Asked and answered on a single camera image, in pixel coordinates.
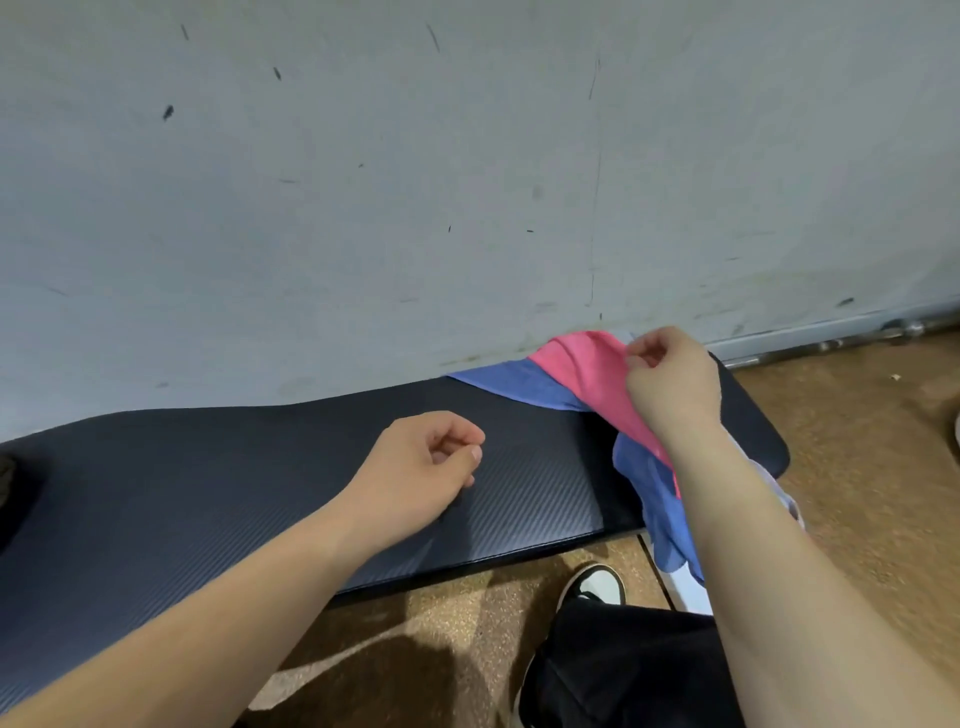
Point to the person's right hand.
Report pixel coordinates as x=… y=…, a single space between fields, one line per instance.
x=679 y=394

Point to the person's left hand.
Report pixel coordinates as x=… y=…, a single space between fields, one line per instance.
x=401 y=469

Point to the person's right forearm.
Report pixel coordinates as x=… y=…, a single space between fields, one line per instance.
x=795 y=600

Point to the pink cloth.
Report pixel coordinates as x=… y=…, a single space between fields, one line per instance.
x=592 y=375

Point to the person's right thumb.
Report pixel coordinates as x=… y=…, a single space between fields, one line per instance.
x=645 y=362

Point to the blue cloth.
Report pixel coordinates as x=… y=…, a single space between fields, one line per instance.
x=660 y=502

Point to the black and white shoe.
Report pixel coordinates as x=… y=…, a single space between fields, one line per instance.
x=594 y=583
x=525 y=686

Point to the person's black trousers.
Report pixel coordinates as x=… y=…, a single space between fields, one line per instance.
x=637 y=667

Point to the black ribbed foam mat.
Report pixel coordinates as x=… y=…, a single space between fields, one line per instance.
x=225 y=480

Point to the white cloth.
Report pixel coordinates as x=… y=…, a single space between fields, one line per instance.
x=776 y=487

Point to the metal barbell bar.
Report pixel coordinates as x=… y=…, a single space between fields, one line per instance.
x=847 y=341

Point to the person's left thumb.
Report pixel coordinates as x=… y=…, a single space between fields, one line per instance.
x=459 y=454

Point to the person's left forearm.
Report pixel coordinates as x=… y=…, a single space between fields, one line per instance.
x=187 y=630

